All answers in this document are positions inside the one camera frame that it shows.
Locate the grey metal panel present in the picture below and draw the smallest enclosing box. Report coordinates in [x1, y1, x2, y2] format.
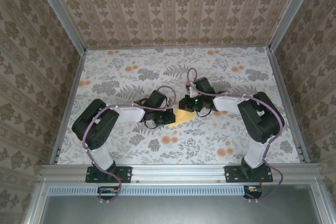
[39, 195, 323, 224]

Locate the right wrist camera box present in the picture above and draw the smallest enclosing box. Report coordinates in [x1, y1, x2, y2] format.
[185, 83, 197, 98]

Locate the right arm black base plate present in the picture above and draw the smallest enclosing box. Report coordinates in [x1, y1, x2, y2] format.
[225, 165, 274, 184]

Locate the yellow cloth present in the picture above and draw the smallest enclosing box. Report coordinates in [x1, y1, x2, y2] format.
[167, 108, 197, 128]

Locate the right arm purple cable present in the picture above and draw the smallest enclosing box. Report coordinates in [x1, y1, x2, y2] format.
[186, 68, 286, 205]

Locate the grey slotted cable duct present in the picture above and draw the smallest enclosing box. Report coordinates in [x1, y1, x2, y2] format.
[48, 185, 246, 197]

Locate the black connector board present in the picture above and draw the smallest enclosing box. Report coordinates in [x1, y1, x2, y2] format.
[243, 185, 263, 200]
[97, 186, 119, 200]

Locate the aluminium side rail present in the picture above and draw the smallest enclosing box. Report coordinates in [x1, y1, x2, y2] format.
[268, 49, 310, 163]
[49, 49, 87, 164]

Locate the floral table cloth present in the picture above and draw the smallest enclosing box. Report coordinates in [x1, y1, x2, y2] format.
[56, 47, 301, 166]

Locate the aluminium rear rail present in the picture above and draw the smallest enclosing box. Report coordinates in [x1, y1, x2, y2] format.
[85, 45, 271, 51]

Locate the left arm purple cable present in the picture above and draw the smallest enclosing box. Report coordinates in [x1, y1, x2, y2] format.
[82, 85, 177, 205]

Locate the right gripper thin black cable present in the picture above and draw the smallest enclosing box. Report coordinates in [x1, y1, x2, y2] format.
[196, 107, 212, 118]

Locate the aluminium mounting rail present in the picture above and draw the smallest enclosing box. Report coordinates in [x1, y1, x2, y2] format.
[39, 163, 322, 183]

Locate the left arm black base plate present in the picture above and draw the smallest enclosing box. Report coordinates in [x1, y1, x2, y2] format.
[85, 166, 132, 184]

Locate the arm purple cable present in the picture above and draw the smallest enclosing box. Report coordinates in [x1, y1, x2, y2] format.
[82, 85, 177, 205]
[186, 68, 286, 205]

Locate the aluminium frame post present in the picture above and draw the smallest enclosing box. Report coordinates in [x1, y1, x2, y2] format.
[30, 0, 87, 54]
[268, 0, 320, 51]

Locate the left gripper thin black cable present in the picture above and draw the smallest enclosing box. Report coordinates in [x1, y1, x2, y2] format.
[144, 119, 161, 130]

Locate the gripper thin black cable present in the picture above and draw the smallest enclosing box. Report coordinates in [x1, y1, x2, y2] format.
[144, 119, 161, 130]
[196, 107, 212, 118]

